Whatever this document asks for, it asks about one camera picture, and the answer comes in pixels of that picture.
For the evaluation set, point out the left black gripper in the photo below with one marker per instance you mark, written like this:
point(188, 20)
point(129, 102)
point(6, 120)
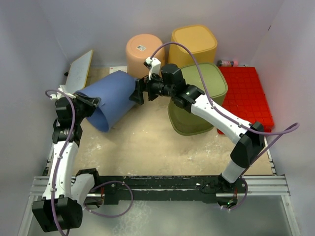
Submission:
point(91, 103)

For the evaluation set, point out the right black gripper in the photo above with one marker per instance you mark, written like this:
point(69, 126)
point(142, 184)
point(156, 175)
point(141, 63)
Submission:
point(138, 95)

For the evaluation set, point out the blue round plastic bucket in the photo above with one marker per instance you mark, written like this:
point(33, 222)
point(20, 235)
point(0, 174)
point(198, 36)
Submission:
point(114, 91)

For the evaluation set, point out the orange round plastic bucket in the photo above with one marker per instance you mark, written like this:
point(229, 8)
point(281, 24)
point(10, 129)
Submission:
point(138, 49)

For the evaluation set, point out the green mesh plastic basket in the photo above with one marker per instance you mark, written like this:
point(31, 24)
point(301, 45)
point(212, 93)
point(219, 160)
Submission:
point(188, 124)

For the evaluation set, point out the yellow mesh plastic basket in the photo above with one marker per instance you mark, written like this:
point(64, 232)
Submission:
point(198, 39)

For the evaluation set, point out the red plastic tray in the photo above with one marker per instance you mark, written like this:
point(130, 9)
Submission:
point(245, 97)

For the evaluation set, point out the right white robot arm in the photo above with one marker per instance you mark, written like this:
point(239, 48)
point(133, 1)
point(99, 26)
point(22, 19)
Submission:
point(168, 81)

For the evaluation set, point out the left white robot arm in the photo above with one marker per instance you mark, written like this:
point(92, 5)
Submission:
point(61, 205)

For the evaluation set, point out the white yellow-edged board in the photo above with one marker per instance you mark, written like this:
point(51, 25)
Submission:
point(78, 73)

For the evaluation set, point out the small white box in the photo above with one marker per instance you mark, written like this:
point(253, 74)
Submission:
point(114, 69)

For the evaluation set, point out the small pink capped bottle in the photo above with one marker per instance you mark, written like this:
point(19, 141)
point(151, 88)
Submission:
point(227, 63)

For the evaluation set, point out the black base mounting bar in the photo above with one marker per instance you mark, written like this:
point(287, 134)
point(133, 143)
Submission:
point(201, 188)

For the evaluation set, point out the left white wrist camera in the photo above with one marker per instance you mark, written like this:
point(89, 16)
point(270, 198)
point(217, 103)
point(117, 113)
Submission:
point(61, 91)

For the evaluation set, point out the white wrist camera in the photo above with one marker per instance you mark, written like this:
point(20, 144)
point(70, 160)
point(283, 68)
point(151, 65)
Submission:
point(154, 65)
point(61, 91)

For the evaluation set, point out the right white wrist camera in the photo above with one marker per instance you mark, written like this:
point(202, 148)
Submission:
point(154, 65)

